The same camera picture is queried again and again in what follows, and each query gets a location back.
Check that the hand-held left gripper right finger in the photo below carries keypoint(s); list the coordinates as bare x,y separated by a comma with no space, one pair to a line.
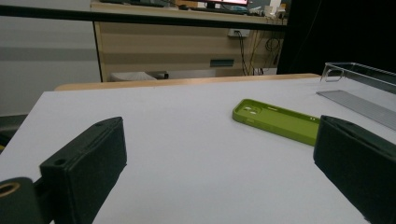
358,165

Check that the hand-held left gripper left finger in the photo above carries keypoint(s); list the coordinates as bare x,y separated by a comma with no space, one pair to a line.
84,161

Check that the green phone case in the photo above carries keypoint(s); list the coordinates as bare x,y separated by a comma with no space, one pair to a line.
280,123

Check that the clear phone case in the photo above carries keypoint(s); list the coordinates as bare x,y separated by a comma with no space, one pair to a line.
358,72

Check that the grey slipper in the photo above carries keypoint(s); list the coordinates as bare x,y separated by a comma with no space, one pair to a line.
159,75

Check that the black curtain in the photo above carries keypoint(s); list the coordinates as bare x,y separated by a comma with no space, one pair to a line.
342,31

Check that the wooden desk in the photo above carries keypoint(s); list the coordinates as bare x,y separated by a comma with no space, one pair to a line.
162,46

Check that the green desk label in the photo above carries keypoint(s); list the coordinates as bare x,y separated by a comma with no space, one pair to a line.
221,63

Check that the white power strip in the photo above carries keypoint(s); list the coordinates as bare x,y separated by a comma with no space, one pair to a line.
238,32

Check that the computer monitor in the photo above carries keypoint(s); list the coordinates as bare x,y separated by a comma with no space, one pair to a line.
227,2

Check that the black metal rail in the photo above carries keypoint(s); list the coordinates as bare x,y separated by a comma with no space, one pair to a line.
140,18

